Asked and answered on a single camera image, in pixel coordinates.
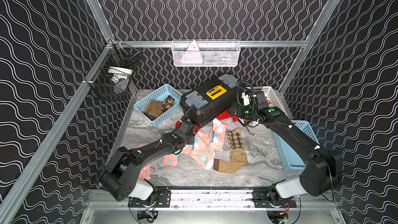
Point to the brown sock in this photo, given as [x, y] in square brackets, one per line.
[153, 110]

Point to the tan plain sock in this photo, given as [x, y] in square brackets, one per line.
[237, 158]

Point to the black toolbox yellow handle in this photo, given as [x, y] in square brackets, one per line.
[210, 99]

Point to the left light blue basket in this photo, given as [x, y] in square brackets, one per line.
[160, 95]

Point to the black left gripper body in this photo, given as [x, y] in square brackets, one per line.
[189, 125]

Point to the white perforated plastic basket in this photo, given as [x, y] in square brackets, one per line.
[275, 98]

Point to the pink patterned sock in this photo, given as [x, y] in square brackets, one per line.
[217, 135]

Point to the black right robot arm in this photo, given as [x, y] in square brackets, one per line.
[323, 167]

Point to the pink dotted sock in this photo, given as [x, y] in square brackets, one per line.
[200, 151]

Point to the black wire wall basket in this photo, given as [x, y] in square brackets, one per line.
[114, 80]

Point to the tan argyle sock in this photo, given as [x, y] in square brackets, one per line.
[167, 104]

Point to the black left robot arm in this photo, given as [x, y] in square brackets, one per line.
[120, 176]

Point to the red santa striped sock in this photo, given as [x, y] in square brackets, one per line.
[186, 126]

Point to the clear wall-mounted basket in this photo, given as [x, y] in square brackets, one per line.
[205, 53]

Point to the pink sock left edge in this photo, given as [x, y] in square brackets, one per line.
[145, 173]

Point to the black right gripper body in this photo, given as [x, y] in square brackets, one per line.
[244, 112]

